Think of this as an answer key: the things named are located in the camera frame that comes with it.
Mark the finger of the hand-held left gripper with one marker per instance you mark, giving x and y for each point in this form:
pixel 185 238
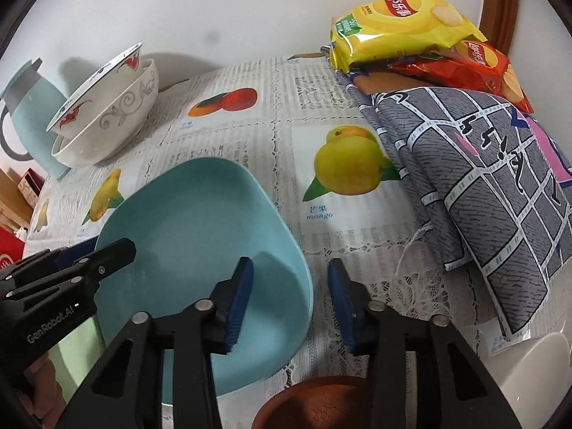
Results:
pixel 111 254
pixel 73 252

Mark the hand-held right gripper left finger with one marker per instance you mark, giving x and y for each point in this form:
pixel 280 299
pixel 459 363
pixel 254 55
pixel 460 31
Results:
pixel 241 299

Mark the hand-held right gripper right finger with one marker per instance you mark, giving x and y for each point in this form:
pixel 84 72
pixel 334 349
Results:
pixel 339 295

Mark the pale green plate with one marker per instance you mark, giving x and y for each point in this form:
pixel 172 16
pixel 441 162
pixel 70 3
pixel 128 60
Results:
pixel 71 357

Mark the teal plate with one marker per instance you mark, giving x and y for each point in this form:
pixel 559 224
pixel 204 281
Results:
pixel 187 214

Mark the small brown clay bowl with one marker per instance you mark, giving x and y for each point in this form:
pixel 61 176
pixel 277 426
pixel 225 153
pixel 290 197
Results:
pixel 313 406

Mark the large white scroll-pattern bowl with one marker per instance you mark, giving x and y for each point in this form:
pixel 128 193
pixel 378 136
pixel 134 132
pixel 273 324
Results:
pixel 120 125

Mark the floral print bowl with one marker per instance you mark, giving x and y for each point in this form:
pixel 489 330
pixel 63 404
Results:
pixel 102 89

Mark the person's left hand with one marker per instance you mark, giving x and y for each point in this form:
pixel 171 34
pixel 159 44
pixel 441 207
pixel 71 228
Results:
pixel 44 388

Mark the red paper bag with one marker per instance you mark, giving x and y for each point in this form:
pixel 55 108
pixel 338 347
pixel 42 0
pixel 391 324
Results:
pixel 9 250

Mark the dark red patterned box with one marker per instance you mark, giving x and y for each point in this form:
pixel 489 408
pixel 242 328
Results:
pixel 31 185

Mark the teal thermos jug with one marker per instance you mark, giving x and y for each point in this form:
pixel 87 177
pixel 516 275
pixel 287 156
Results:
pixel 31 116

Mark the fruit print tablecloth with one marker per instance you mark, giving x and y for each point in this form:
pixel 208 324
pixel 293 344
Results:
pixel 277 152

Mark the grey checked cloth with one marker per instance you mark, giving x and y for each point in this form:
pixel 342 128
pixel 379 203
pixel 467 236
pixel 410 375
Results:
pixel 482 187

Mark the tan snack packet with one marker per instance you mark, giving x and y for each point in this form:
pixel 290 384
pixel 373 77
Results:
pixel 380 81

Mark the red chips bag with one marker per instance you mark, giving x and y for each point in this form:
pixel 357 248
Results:
pixel 469 71

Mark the yellow chips bag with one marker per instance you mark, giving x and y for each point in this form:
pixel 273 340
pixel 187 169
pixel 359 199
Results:
pixel 402 31

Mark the wooden door frame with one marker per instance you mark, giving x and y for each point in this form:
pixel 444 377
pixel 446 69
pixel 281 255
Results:
pixel 498 9

